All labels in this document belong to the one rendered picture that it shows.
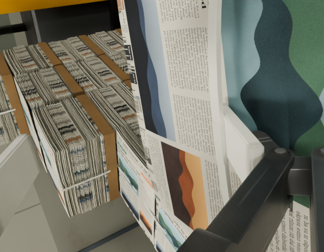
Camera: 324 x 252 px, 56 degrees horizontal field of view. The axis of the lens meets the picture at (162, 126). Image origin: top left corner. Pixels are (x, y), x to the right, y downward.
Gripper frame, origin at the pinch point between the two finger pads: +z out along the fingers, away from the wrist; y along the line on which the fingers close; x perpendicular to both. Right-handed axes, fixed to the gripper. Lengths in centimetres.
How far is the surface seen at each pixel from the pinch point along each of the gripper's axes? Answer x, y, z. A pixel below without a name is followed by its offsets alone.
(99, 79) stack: -20, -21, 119
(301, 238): -5.7, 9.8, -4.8
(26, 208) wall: -157, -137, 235
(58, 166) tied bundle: -39, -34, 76
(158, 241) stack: -69, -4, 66
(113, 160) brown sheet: -45, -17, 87
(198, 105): 0.5, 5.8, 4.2
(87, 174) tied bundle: -47, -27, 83
